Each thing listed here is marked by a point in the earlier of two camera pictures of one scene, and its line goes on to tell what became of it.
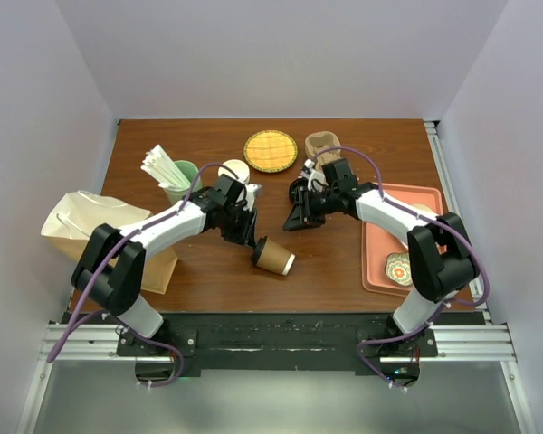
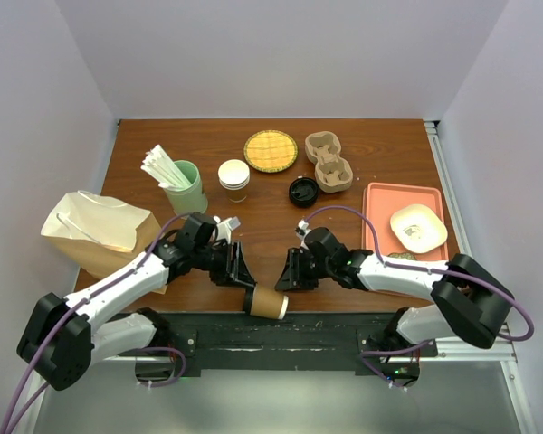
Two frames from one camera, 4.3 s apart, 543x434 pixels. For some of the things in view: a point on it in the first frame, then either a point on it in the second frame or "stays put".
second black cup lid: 299,190 stays put
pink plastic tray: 379,242 stays put
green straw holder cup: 190,170 stays put
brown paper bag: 70,229 stays put
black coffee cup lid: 258,250 to 249,293
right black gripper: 302,216 to 292,278
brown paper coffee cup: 275,259 to 268,302
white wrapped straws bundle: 159,165 stays put
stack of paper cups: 239,168 stays put
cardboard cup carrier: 319,141 stays put
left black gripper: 245,235 to 234,271
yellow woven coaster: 271,151 stays put
